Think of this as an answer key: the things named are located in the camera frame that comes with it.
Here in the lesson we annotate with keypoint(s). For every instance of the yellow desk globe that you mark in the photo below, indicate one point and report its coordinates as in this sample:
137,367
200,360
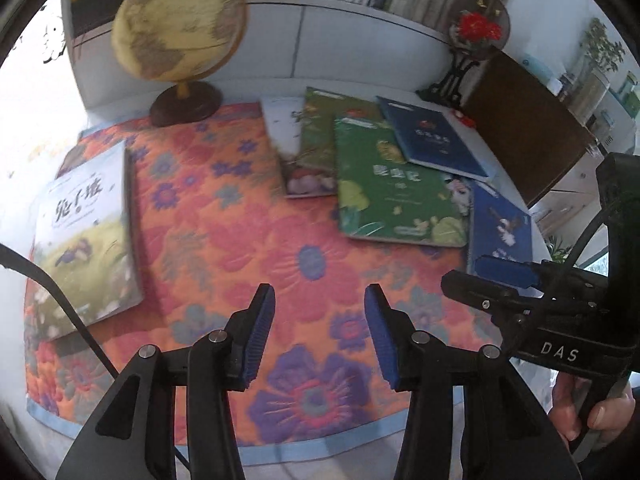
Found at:
175,25

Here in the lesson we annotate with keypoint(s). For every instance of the potted plant in tall vase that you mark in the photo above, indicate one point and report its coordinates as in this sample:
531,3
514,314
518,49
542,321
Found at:
600,60

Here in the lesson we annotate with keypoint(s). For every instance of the dark brown wooden cabinet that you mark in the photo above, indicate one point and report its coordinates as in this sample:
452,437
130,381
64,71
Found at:
525,125

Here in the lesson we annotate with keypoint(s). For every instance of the red tassel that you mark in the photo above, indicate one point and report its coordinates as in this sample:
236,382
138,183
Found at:
462,117

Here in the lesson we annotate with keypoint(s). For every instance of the small green potted plant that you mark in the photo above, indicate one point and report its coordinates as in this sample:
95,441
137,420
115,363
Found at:
560,250

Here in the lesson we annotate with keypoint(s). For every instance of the round embroidered fan ornament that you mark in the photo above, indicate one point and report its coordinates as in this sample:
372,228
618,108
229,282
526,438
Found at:
480,25

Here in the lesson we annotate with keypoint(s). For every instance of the tissue box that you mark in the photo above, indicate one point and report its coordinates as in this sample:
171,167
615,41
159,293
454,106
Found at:
537,67

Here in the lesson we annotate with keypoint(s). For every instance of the white flower cover book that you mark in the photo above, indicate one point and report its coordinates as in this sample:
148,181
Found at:
280,125

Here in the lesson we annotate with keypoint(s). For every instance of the green leafy cover book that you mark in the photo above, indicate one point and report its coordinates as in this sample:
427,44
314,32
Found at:
390,185

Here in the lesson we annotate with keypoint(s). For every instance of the navy blue book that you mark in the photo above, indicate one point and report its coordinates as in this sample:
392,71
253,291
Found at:
430,135

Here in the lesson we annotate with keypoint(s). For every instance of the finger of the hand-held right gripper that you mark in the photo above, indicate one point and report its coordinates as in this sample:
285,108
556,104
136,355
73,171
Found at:
475,290
505,270

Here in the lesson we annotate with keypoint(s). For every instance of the white book yellow meadow cover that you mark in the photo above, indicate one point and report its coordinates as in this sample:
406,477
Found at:
85,240

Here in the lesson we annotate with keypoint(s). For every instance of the floral woven mat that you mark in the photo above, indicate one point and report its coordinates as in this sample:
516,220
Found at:
225,240

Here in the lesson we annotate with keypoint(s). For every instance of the dark green book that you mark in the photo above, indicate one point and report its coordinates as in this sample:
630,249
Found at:
325,130

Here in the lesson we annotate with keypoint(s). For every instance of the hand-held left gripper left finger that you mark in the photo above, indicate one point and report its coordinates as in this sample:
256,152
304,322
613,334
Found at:
257,330

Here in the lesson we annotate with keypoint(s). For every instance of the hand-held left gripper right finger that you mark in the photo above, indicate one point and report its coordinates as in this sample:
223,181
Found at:
382,335

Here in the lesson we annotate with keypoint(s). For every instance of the blue bird cover book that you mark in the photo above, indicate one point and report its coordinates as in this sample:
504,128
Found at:
500,225

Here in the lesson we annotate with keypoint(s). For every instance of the green box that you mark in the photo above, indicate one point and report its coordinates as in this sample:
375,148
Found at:
631,87

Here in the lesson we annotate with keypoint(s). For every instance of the white drawer cabinet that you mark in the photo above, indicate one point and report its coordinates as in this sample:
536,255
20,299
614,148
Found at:
570,195

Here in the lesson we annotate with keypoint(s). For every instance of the white bookshelf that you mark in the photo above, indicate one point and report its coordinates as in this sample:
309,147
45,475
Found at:
350,45

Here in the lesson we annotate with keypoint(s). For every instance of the person's right hand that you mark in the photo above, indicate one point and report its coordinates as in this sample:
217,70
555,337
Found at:
565,405

